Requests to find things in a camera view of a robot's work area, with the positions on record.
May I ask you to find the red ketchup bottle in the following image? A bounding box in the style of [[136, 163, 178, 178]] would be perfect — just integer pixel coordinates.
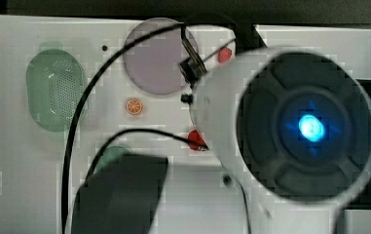
[[188, 130, 207, 151]]

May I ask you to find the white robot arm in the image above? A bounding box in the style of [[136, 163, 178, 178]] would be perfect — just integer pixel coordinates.
[[66, 48, 371, 234]]

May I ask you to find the black microwave oven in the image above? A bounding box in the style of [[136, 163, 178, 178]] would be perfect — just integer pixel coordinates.
[[255, 24, 371, 234]]

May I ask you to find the orange slice toy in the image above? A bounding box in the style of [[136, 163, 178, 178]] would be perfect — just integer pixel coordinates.
[[126, 98, 143, 115]]

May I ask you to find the purple round plate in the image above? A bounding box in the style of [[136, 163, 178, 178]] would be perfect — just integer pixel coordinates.
[[123, 28, 189, 95]]

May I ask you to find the red toy strawberry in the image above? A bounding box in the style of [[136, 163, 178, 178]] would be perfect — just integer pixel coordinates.
[[217, 47, 233, 63]]

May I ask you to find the green metal mug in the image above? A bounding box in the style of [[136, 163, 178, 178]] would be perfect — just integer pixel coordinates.
[[94, 145, 130, 173]]

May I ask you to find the green perforated colander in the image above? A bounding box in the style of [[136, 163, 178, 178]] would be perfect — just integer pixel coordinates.
[[25, 49, 86, 132]]

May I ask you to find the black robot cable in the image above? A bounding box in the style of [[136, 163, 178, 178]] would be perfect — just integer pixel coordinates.
[[60, 22, 252, 234]]

